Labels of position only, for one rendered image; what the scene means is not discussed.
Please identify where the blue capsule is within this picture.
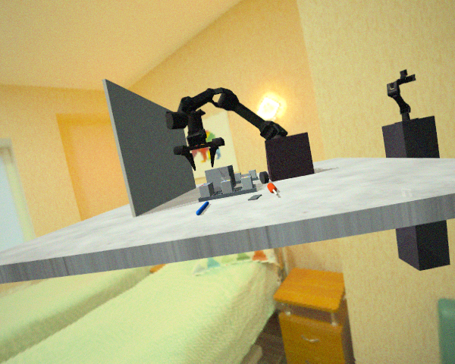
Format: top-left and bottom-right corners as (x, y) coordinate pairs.
(196, 201), (209, 215)

